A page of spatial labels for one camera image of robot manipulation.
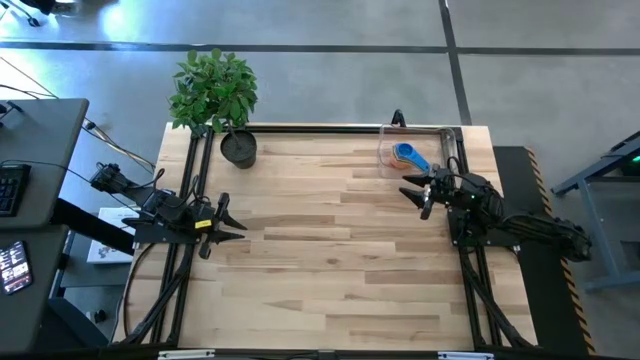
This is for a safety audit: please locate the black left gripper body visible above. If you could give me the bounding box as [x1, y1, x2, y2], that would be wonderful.
[197, 192, 231, 260]

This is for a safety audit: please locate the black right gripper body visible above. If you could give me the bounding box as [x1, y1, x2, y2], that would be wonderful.
[420, 163, 459, 221]

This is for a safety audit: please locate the dark blue measuring cup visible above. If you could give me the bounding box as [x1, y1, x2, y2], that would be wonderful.
[392, 142, 431, 175]

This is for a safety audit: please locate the clear plastic basket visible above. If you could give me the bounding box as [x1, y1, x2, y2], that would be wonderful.
[378, 123, 460, 181]

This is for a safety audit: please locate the black plant pot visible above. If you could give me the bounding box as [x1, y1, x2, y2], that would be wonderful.
[220, 128, 258, 170]

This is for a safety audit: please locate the white printed box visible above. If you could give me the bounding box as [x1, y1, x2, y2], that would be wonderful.
[87, 207, 139, 265]

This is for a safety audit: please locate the green leafy plant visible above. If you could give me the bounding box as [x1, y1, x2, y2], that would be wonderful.
[168, 48, 260, 136]

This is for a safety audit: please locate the black hazard-striped floor mat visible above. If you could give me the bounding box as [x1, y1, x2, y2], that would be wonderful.
[492, 144, 597, 357]

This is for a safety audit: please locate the blue-grey metal stand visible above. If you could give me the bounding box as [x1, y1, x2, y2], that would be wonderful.
[551, 130, 640, 295]

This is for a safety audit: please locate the grey desk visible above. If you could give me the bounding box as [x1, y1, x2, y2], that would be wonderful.
[0, 224, 69, 352]
[0, 98, 90, 231]

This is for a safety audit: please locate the black smartphone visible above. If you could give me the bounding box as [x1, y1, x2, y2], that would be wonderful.
[0, 240, 34, 295]

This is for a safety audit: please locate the black keyboard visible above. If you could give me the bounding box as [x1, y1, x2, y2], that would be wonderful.
[0, 163, 31, 218]

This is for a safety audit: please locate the black chair base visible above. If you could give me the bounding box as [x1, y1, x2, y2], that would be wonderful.
[0, 0, 59, 29]

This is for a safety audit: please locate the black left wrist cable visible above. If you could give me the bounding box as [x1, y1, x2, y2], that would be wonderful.
[148, 167, 167, 192]

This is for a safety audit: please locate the black aluminium table frame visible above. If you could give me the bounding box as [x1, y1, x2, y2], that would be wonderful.
[112, 122, 539, 351]

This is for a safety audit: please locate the floor cable bundle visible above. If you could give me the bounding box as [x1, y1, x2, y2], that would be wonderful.
[0, 54, 161, 176]

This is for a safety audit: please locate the white table bracket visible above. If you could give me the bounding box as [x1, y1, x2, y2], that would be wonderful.
[158, 349, 216, 360]
[437, 351, 495, 360]

